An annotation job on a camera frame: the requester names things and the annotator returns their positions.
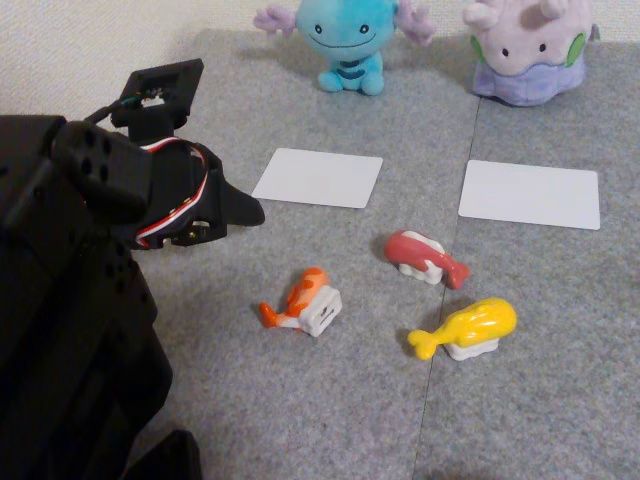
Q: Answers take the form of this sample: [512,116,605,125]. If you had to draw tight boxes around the yellow egg sushi toy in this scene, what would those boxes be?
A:
[407,297,519,362]

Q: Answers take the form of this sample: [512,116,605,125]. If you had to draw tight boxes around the orange shrimp sushi toy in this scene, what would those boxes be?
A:
[258,266,344,339]

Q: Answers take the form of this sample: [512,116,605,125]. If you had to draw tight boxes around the red tuna sushi toy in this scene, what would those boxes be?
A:
[383,229,471,291]

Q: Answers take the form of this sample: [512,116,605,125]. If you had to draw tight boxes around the blue Wooper plush toy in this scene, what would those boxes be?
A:
[252,0,437,96]

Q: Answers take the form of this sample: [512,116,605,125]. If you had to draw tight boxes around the purple Goomy plush toy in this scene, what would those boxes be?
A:
[462,0,599,108]

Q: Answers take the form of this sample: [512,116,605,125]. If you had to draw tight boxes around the white rectangular card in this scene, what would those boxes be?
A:
[251,147,384,210]
[457,159,601,231]

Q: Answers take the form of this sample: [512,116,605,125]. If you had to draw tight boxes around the grey carpet tile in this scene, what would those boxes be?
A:
[412,39,640,480]
[127,27,484,480]

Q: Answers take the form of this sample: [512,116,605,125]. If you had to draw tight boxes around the red white black servo wire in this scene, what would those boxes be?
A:
[135,137,212,251]

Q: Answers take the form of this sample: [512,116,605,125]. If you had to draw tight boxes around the black camera box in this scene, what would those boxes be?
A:
[109,58,206,144]

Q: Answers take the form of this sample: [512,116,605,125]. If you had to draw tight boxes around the black camera cable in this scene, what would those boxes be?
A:
[83,97,132,125]

